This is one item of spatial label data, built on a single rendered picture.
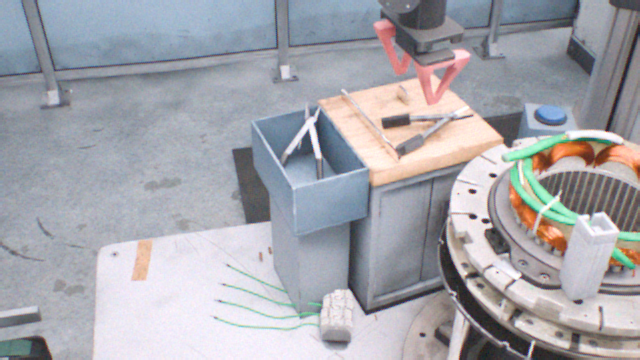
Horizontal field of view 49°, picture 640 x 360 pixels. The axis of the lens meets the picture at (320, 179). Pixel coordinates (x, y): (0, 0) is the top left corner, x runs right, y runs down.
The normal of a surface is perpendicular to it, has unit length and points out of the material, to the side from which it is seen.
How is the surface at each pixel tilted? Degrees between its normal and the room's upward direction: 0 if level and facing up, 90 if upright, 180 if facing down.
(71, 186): 0
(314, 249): 90
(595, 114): 90
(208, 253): 0
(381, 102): 0
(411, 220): 90
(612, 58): 90
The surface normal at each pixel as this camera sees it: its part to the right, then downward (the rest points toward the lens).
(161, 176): 0.00, -0.78
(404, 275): 0.39, 0.58
